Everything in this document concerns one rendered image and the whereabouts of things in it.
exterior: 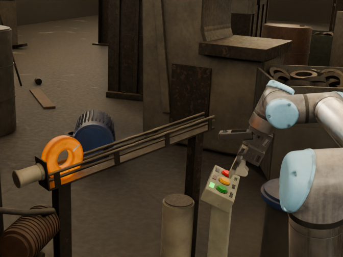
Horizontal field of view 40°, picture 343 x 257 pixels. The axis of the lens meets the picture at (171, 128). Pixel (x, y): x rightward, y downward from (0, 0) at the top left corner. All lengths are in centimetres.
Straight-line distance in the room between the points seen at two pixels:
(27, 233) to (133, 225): 118
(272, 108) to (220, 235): 61
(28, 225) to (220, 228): 69
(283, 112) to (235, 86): 221
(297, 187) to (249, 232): 184
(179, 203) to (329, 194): 96
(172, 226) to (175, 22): 226
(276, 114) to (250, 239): 132
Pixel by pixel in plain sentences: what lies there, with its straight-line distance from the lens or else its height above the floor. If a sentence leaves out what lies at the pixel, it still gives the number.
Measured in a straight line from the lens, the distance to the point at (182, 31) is 374.
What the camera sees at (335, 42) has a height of 78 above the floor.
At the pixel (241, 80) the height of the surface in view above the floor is 63.
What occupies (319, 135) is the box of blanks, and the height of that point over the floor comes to 44.
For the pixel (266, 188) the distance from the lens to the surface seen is 220.
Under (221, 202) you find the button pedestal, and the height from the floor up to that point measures 57.
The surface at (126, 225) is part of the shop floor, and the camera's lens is 269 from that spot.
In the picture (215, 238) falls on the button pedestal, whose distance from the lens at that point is 183.
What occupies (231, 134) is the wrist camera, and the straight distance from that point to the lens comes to 161.
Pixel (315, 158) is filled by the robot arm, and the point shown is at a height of 101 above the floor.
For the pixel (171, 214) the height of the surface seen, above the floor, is 48.
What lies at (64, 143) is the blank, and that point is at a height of 76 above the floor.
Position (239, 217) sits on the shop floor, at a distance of 285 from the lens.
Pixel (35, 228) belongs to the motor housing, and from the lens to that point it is 163.
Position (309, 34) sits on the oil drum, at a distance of 584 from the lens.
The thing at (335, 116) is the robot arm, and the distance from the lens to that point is 127.
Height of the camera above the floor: 130
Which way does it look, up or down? 17 degrees down
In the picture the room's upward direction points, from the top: 3 degrees clockwise
